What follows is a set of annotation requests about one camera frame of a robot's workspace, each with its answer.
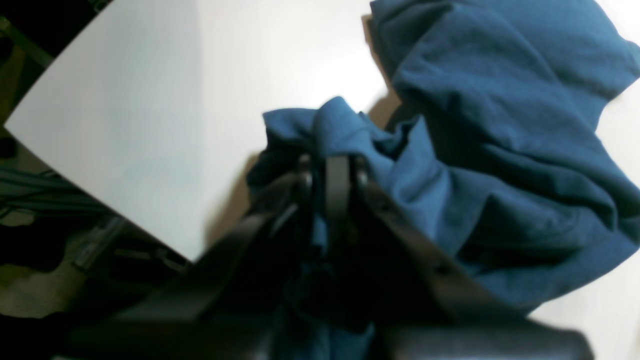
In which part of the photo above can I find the dark blue t-shirt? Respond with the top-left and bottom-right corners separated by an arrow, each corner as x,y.
247,0 -> 639,360

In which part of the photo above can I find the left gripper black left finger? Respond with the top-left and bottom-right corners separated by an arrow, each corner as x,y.
115,156 -> 313,322

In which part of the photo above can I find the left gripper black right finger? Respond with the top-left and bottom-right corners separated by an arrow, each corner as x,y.
352,156 -> 526,323

